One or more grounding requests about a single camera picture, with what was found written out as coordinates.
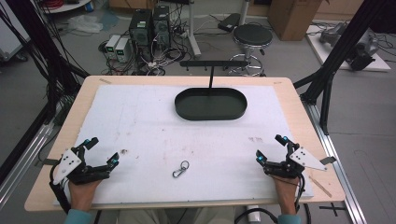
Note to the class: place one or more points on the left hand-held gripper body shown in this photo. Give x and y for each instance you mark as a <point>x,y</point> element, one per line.
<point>70,163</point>

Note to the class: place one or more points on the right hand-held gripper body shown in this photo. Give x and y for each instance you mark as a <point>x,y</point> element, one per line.
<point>294,163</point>

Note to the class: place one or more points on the black hook rack with tray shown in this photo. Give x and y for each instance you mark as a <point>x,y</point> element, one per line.
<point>210,104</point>

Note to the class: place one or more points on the person's right hand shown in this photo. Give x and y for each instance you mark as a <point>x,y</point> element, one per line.
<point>287,193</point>

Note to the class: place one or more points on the person's left hand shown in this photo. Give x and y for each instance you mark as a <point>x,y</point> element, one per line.
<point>81,194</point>

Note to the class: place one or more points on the thin wooden stick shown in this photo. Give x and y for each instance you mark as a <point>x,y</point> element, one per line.
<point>320,186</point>

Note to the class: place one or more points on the wooden table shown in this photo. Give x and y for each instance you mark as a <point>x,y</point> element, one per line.
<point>299,102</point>

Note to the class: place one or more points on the white foam mat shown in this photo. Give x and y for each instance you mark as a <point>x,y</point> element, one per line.
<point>174,143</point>

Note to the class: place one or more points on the person's legs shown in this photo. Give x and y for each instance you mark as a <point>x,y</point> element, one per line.
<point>174,216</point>

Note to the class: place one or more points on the white power supply unit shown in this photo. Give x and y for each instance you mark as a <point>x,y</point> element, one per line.
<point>122,49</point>
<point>111,46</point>

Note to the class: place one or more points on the black round stool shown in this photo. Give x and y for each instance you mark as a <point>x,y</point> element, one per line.
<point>252,35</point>

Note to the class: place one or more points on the white plastic bag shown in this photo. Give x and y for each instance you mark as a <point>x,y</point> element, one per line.
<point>84,23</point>

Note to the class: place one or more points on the white board with devices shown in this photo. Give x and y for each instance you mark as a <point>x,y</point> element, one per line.
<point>358,46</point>

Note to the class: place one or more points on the brown cardboard box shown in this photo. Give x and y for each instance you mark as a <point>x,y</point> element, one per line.
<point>292,17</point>

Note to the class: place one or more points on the black computer tower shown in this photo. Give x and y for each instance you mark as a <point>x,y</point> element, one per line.
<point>140,26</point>
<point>161,25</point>

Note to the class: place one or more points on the black power adapter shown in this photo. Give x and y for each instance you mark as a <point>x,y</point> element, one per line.
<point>229,22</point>

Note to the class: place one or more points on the white desk leg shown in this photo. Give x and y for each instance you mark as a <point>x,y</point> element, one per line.
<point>193,31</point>

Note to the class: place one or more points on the aluminium rail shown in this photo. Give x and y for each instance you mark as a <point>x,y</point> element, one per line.
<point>337,165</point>
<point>28,146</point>

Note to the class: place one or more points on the black frame strut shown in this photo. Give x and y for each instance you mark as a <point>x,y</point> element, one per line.
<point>339,53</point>
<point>40,46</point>

